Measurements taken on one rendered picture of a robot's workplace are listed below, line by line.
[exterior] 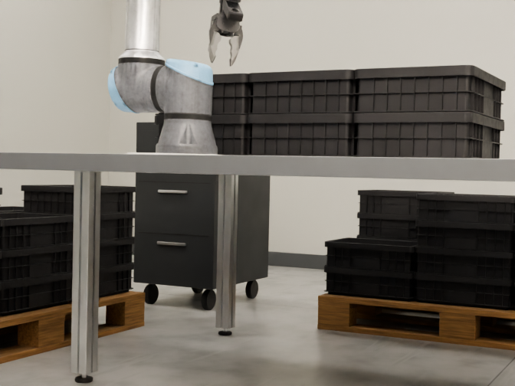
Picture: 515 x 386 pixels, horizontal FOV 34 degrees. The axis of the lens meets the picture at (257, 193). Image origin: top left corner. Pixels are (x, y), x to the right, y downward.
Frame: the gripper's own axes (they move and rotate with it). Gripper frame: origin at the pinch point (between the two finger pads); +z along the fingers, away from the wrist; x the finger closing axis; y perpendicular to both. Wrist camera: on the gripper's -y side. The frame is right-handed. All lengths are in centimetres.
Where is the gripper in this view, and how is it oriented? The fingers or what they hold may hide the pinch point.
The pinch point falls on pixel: (222, 60)
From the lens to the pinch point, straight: 258.8
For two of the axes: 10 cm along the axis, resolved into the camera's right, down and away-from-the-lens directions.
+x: -9.4, -1.4, -3.1
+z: -1.4, 9.9, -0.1
